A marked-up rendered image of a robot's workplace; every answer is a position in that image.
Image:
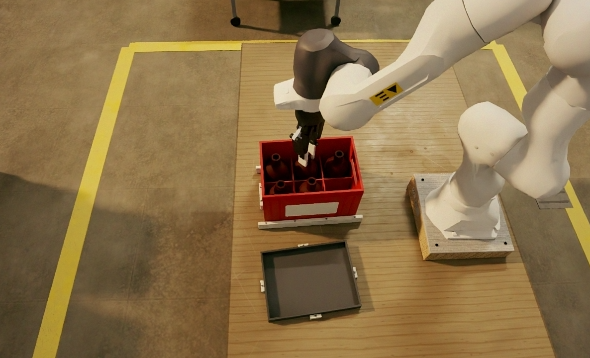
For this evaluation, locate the red divided crate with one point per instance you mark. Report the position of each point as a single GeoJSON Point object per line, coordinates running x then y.
{"type": "Point", "coordinates": [340, 196]}

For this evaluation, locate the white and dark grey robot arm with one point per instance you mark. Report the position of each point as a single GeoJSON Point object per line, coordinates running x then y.
{"type": "Point", "coordinates": [346, 86]}

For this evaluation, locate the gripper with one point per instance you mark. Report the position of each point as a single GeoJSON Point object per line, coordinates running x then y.
{"type": "Point", "coordinates": [309, 129]}

